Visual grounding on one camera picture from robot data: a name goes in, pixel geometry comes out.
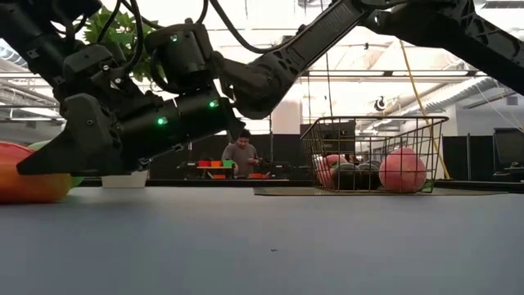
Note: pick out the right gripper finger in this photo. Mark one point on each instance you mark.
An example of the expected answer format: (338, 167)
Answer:
(82, 151)

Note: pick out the red orange mango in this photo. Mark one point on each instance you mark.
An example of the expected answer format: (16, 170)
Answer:
(32, 188)

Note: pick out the pale pink yellow peach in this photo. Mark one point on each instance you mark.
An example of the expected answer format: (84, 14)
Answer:
(327, 170)

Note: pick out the dark purple plum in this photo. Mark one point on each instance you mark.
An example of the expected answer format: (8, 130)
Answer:
(368, 176)
(346, 176)

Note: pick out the small hot pink peach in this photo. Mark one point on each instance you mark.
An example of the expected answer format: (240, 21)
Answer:
(403, 170)

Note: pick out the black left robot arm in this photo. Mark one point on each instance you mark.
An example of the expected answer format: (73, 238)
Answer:
(32, 33)

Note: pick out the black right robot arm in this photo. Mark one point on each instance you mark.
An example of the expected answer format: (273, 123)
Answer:
(319, 37)

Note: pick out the white plant pot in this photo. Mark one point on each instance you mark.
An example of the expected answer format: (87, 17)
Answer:
(125, 181)

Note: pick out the background work table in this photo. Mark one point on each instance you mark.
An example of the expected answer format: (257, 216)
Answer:
(192, 169)

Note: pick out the red plastic bin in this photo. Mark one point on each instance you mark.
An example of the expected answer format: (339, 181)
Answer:
(204, 163)

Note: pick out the orange plastic bin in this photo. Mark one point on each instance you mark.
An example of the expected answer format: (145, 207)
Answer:
(216, 163)

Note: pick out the green plastic bin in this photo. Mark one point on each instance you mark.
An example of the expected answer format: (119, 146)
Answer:
(228, 163)

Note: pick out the person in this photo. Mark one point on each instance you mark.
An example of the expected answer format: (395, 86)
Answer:
(241, 157)

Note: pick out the green leafy plant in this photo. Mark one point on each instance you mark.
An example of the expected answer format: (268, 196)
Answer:
(123, 41)

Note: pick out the grey beige placemat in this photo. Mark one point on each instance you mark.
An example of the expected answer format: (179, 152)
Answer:
(286, 191)

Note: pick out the black monitor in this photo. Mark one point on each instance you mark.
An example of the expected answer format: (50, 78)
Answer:
(509, 151)

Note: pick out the black table frame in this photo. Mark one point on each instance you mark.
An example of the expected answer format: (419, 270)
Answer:
(184, 183)

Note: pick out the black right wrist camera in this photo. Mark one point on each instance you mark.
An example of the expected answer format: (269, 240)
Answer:
(94, 65)

